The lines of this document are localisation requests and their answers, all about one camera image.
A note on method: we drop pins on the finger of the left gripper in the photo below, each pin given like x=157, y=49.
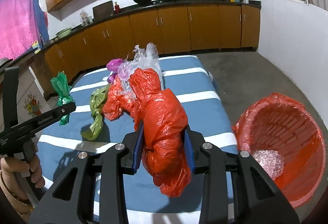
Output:
x=61, y=114

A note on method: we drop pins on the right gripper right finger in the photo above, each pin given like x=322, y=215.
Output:
x=236, y=188

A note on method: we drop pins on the dark green plastic bag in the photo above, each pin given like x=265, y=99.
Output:
x=60, y=85

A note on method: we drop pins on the large orange plastic bag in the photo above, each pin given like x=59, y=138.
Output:
x=164, y=120

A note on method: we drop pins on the clear bubble wrap sheet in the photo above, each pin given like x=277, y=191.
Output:
x=146, y=58

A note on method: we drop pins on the red trash basket with liner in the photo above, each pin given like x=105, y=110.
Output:
x=280, y=123

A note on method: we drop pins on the lower wooden kitchen cabinets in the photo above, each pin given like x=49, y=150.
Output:
x=173, y=29

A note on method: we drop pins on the left hand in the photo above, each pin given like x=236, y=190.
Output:
x=10, y=165

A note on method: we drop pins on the flower sticker cabinet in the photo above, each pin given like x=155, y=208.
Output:
x=30, y=97

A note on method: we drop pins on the yellow-green paw print bag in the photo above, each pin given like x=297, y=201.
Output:
x=97, y=102

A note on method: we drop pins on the small orange plastic bag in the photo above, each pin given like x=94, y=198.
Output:
x=118, y=101

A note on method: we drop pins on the magenta plastic bag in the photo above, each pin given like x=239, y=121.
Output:
x=113, y=66

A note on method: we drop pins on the green basin on counter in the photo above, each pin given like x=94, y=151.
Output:
x=63, y=33

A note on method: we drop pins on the pink blue hanging blanket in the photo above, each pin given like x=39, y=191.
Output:
x=23, y=23

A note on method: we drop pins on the clear jar on counter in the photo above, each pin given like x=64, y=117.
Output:
x=85, y=18

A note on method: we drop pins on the dark cutting board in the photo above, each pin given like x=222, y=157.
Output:
x=103, y=11

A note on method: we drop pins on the red bottle on counter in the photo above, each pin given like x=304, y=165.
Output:
x=117, y=8

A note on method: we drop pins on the blue white striped tablecloth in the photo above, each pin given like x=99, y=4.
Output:
x=188, y=79

